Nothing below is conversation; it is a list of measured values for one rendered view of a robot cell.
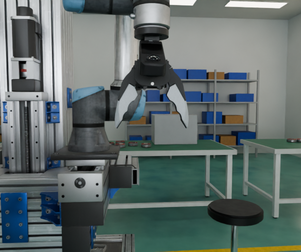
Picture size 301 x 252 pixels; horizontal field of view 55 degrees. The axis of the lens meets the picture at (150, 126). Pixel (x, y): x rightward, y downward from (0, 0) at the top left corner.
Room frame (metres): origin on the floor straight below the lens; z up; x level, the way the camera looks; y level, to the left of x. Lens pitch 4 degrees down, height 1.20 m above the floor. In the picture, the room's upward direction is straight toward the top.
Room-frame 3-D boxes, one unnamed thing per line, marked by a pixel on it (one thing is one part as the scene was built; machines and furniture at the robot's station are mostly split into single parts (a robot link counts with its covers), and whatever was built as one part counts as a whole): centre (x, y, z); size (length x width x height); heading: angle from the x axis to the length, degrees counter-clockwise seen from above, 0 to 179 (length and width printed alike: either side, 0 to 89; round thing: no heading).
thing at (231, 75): (6.86, -1.96, 1.86); 0.42 x 0.42 x 0.16; 6
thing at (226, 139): (6.85, -1.78, 0.39); 0.40 x 0.36 x 0.21; 4
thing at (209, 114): (6.81, -1.43, 0.92); 0.42 x 0.36 x 0.28; 5
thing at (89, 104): (1.07, 0.22, 1.20); 0.13 x 0.12 x 0.14; 102
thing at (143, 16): (0.61, 0.00, 1.37); 0.08 x 0.08 x 0.05
